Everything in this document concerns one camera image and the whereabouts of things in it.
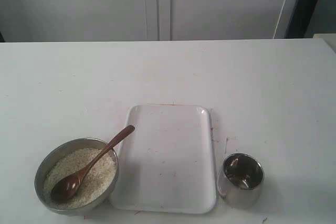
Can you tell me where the brown wooden spoon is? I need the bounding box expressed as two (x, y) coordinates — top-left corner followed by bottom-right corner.
(50, 125), (135, 203)

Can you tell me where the uncooked white rice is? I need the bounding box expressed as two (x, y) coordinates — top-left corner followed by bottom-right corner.
(43, 148), (117, 208)

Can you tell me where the steel bowl of rice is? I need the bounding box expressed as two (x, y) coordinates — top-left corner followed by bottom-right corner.
(34, 138), (119, 215)

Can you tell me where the white rectangular tray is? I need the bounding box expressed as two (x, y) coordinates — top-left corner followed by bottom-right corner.
(109, 104), (216, 214)

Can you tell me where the small steel cup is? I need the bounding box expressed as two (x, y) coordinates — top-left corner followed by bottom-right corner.
(217, 153), (265, 209)

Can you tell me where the white cabinet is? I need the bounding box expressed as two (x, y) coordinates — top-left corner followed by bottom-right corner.
(1, 0), (297, 42)

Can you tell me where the dark vertical post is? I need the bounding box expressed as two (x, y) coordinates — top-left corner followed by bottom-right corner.
(283, 0), (336, 39)

